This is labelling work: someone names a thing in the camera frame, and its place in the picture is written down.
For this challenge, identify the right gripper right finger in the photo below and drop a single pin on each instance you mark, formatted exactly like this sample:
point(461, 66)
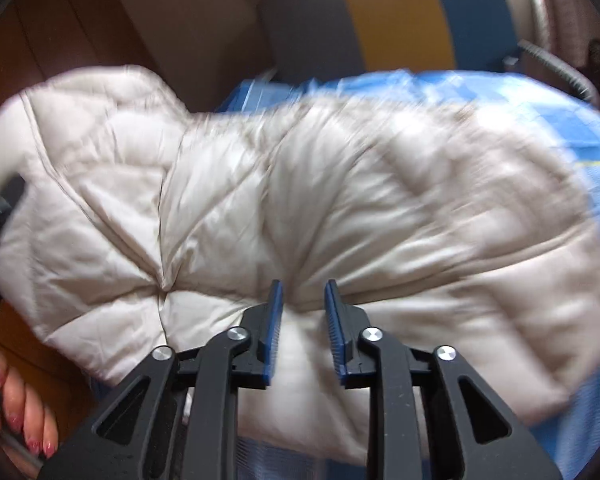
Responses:
point(431, 414)

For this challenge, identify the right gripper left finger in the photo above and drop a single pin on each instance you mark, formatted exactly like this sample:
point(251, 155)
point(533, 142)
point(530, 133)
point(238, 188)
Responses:
point(175, 415)

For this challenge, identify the beige quilted down jacket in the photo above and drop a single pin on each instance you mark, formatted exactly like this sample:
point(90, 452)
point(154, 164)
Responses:
point(454, 223)

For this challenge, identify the left hand red nails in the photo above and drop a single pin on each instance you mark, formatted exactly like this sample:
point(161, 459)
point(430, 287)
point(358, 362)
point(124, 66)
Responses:
point(25, 413)

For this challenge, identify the brown wooden wardrobe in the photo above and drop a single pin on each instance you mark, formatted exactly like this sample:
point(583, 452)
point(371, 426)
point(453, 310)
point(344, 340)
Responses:
point(40, 39)

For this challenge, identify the blue plaid bed sheet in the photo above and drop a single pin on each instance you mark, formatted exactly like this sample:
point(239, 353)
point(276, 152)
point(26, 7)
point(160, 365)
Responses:
point(573, 438)

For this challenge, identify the grey yellow teal headboard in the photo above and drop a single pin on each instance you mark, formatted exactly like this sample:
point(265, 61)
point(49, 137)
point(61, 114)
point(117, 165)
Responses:
point(332, 39)

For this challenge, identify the pink right curtain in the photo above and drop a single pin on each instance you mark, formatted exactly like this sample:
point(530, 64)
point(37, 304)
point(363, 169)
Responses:
point(572, 25)

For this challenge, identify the grey bed side rail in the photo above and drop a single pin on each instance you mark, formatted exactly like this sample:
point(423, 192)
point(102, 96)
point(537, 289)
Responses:
point(538, 63)

